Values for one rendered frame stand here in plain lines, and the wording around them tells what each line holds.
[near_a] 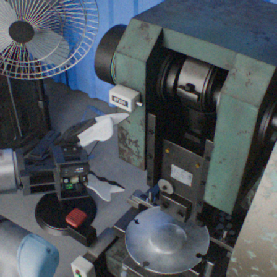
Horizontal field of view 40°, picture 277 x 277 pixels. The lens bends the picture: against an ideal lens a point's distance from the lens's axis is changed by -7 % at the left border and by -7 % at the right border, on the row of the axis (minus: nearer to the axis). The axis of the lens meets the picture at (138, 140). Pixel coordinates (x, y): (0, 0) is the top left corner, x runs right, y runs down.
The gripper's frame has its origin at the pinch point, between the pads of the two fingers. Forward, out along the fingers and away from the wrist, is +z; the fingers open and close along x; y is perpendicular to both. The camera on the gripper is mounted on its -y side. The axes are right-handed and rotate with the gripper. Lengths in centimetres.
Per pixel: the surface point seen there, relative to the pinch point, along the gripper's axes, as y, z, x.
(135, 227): -40, 20, -55
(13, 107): -187, -13, -68
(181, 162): -27.4, 26.6, -21.7
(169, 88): -30.0, 21.7, -0.4
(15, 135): -192, -13, -91
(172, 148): -29.4, 24.2, -17.9
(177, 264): -21, 28, -58
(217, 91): -21.2, 31.0, 1.9
